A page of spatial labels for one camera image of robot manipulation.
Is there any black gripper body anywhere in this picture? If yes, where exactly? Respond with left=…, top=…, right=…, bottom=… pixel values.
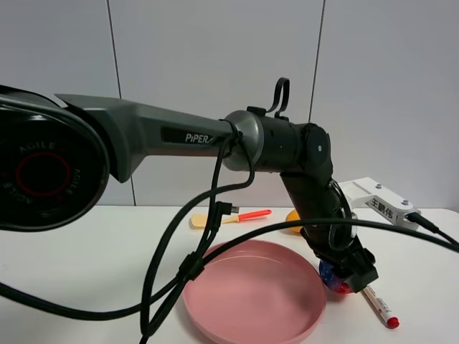
left=310, top=229, right=375, bottom=275

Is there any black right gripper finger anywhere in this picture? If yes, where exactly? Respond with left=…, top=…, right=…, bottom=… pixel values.
left=346, top=265, right=379, bottom=293

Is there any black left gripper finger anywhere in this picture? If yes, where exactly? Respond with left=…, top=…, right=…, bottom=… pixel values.
left=328, top=264, right=350, bottom=283

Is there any rainbow coloured ball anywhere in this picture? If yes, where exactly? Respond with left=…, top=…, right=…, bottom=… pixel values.
left=318, top=260, right=352, bottom=295

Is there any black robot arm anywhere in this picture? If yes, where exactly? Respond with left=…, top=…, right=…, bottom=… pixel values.
left=1, top=86, right=350, bottom=232

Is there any yellow mango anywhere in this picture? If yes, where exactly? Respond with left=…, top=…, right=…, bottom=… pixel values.
left=285, top=209, right=305, bottom=237

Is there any red white marker pen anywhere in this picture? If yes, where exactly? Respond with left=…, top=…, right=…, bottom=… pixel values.
left=363, top=285, right=399, bottom=330

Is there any pink plastic plate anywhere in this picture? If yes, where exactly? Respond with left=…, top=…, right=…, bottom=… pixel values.
left=183, top=240, right=327, bottom=343

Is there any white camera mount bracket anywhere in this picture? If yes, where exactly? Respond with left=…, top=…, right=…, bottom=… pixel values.
left=339, top=177, right=420, bottom=231

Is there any black camera cable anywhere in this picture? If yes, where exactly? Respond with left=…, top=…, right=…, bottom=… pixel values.
left=0, top=77, right=459, bottom=344

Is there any yellow spatula orange handle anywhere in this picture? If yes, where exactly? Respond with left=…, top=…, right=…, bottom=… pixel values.
left=189, top=209, right=272, bottom=229

